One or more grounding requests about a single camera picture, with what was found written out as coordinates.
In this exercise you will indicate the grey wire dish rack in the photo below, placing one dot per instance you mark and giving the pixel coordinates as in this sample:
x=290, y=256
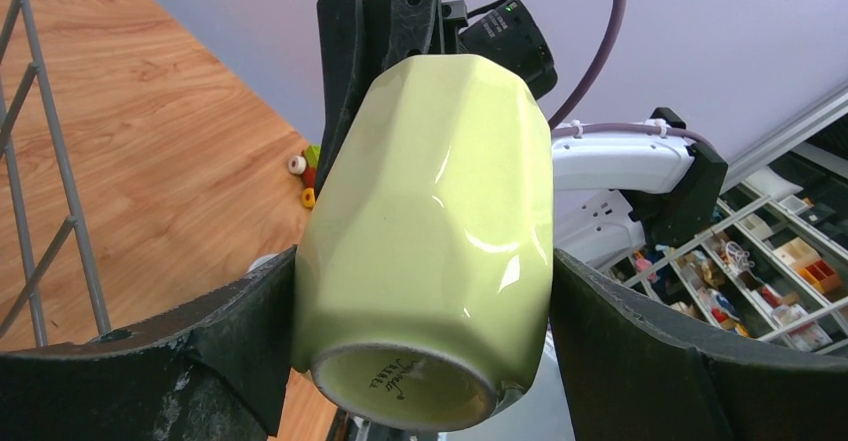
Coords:
x=47, y=256

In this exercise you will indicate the cluttered storage shelf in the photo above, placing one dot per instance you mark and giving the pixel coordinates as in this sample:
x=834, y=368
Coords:
x=773, y=264

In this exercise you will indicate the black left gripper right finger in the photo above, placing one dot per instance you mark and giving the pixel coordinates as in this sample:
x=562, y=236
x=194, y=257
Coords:
x=634, y=369

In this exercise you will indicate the yellow mug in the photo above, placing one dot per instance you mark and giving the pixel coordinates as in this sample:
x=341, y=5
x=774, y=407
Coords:
x=424, y=274

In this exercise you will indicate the small red yellow green toy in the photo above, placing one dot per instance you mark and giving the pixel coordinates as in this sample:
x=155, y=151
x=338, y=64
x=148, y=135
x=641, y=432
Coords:
x=304, y=166

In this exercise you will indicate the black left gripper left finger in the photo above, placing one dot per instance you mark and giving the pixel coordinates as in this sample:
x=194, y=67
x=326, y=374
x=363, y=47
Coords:
x=215, y=368

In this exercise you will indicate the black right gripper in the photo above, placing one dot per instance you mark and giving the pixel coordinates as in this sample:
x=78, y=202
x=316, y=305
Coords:
x=502, y=31

